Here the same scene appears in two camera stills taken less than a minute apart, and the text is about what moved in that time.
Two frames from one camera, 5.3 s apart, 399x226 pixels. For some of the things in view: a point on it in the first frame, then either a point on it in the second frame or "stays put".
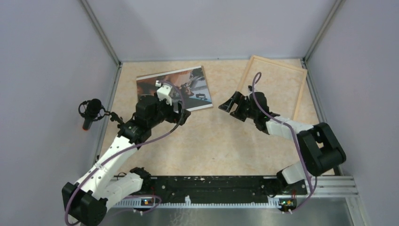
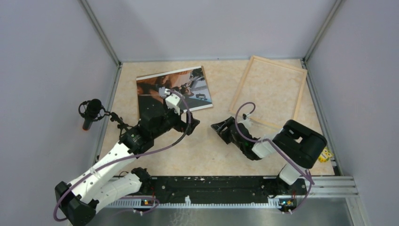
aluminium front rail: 332,187 stays put
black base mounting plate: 216,187 stays put
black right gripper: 227,106 to 218,126
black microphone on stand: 92,110 stays put
